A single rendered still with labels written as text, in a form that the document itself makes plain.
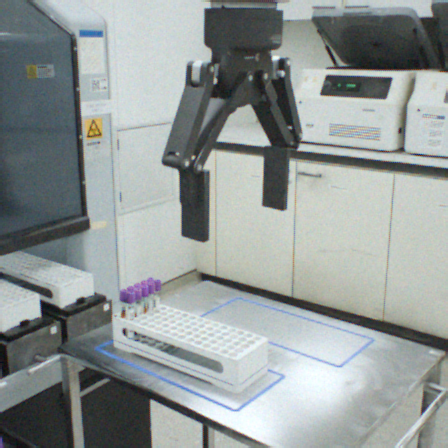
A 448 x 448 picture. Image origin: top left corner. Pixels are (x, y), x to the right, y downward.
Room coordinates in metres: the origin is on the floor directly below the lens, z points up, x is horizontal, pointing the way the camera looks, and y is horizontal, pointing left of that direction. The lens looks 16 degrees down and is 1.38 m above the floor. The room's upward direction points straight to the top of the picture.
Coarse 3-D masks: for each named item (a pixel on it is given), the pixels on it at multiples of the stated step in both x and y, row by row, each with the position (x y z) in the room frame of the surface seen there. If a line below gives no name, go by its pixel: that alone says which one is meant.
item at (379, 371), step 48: (192, 288) 1.40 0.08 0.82; (96, 336) 1.14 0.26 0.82; (288, 336) 1.14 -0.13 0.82; (336, 336) 1.14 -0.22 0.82; (384, 336) 1.14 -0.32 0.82; (144, 384) 0.96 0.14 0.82; (192, 384) 0.96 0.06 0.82; (288, 384) 0.96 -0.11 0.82; (336, 384) 0.96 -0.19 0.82; (384, 384) 0.96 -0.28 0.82; (432, 384) 1.02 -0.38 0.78; (240, 432) 0.82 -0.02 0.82; (288, 432) 0.82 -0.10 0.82; (336, 432) 0.82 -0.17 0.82; (432, 432) 1.07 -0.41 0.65
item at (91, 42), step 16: (80, 32) 1.44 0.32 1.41; (96, 32) 1.48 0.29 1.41; (80, 48) 1.44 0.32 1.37; (96, 48) 1.48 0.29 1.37; (80, 64) 1.44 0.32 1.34; (96, 64) 1.48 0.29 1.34; (96, 80) 1.47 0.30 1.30; (96, 128) 1.47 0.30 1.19; (96, 144) 1.46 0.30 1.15; (96, 224) 1.45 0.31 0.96
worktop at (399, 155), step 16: (224, 128) 3.68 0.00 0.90; (240, 128) 3.68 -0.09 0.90; (256, 128) 3.69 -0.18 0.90; (256, 144) 3.22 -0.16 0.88; (304, 144) 3.09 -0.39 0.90; (320, 144) 3.09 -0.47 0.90; (384, 160) 2.80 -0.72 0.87; (400, 160) 2.76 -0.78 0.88; (416, 160) 2.71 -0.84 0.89; (432, 160) 2.67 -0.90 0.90
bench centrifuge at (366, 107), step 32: (320, 32) 3.29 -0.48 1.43; (352, 32) 3.23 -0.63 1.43; (384, 32) 3.12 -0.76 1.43; (416, 32) 3.00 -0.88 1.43; (352, 64) 3.51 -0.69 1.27; (384, 64) 3.39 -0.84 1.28; (416, 64) 3.26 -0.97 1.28; (320, 96) 3.04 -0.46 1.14; (352, 96) 2.94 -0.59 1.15; (384, 96) 2.85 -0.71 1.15; (320, 128) 3.03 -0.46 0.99; (352, 128) 2.93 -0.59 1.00; (384, 128) 2.83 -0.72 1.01
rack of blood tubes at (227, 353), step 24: (168, 312) 1.12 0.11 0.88; (120, 336) 1.09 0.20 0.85; (168, 336) 1.02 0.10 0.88; (192, 336) 1.02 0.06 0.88; (216, 336) 1.02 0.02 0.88; (240, 336) 1.02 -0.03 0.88; (168, 360) 1.02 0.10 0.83; (192, 360) 1.03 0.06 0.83; (216, 360) 0.95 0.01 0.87; (240, 360) 0.93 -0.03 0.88; (264, 360) 0.99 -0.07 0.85; (216, 384) 0.95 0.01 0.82
